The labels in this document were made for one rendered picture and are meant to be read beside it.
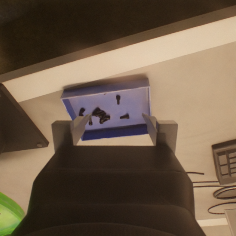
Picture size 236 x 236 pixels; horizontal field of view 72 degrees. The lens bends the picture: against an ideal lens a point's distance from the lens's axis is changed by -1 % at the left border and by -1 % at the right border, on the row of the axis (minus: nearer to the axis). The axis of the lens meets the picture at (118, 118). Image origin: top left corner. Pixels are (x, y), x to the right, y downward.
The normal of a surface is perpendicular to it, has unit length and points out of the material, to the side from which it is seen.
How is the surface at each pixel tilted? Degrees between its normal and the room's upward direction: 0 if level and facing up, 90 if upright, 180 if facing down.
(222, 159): 6
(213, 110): 0
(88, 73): 0
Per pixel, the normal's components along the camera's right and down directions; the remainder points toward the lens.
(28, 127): -0.01, 0.69
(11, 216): 0.40, 0.65
